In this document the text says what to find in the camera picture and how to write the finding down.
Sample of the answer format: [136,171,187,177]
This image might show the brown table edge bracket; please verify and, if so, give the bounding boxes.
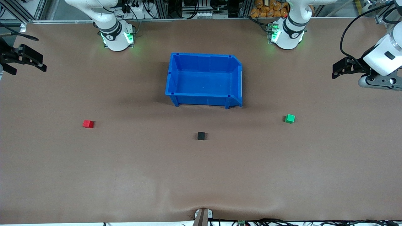
[194,208,213,226]

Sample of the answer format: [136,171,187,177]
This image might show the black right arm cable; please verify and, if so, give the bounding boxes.
[0,23,39,41]

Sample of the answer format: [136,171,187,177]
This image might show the blue plastic storage bin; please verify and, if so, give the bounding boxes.
[165,52,243,110]

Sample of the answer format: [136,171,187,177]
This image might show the orange snack bags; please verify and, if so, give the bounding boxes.
[250,0,289,18]

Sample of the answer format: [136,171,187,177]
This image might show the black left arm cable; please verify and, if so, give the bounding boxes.
[340,3,402,65]

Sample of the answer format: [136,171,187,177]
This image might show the aluminium table edge rail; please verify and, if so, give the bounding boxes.
[27,17,271,25]

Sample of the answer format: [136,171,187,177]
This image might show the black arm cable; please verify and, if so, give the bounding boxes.
[340,3,402,65]
[0,23,39,41]

